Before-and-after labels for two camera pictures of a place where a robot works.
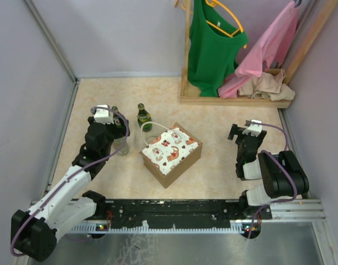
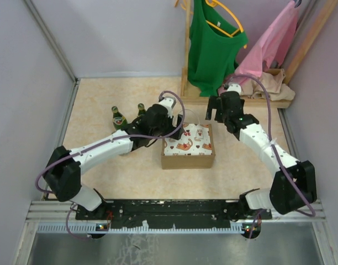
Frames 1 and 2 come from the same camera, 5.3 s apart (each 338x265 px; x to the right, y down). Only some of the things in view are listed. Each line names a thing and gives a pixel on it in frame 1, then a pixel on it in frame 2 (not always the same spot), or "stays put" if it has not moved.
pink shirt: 270,50 stays put
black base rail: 181,213 stays put
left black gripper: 114,126 -> 173,128
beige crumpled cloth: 268,85 stays put
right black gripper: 246,137 -> 215,105
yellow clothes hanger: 239,25 stays put
